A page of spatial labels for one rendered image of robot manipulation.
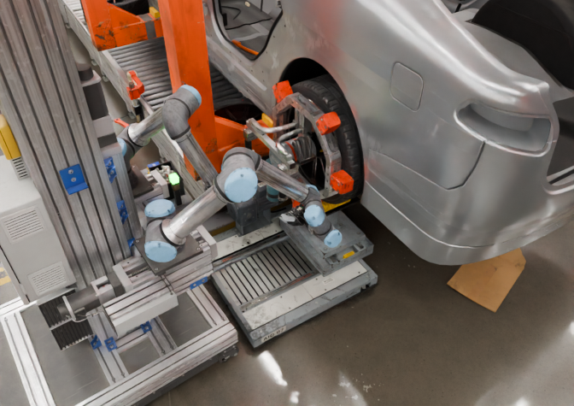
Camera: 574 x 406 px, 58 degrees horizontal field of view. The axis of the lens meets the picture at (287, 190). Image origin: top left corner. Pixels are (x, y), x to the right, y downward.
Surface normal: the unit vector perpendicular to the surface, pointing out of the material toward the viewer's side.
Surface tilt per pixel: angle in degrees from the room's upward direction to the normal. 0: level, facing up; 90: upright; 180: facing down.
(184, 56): 90
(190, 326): 0
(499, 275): 1
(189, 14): 90
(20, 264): 90
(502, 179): 89
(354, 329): 0
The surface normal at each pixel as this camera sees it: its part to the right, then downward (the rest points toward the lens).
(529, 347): 0.00, -0.76
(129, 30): 0.52, 0.56
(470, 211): -0.36, 0.62
